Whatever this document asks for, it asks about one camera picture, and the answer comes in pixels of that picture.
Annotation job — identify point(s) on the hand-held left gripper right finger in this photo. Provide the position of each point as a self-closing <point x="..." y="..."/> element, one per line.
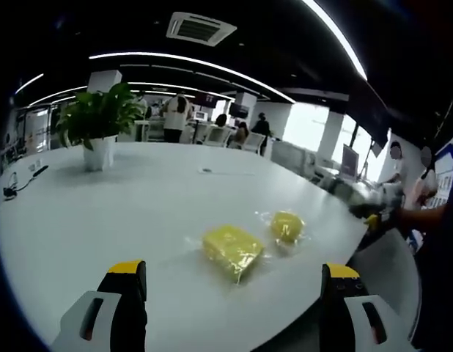
<point x="349" y="315"/>

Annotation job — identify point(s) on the white office chair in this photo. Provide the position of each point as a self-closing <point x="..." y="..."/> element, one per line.
<point x="254" y="142"/>
<point x="216" y="135"/>

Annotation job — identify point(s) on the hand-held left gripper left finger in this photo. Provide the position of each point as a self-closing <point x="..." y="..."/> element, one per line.
<point x="118" y="315"/>

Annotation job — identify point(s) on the white plant pot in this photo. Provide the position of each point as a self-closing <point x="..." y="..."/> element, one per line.
<point x="99" y="154"/>

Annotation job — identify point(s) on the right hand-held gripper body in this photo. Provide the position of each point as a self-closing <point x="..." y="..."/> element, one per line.
<point x="380" y="201"/>

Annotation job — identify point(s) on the ceiling air conditioner vent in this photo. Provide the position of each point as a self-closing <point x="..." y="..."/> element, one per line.
<point x="201" y="28"/>

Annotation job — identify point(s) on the long ceiling light strip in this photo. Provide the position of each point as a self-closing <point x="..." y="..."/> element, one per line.
<point x="340" y="36"/>
<point x="197" y="66"/>

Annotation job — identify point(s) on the computer monitor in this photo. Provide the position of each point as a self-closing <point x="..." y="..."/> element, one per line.
<point x="349" y="161"/>

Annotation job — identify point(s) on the person's dark blue clothing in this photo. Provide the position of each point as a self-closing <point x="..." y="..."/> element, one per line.
<point x="441" y="278"/>

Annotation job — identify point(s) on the green leafy plant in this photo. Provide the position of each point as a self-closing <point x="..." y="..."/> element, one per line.
<point x="98" y="113"/>

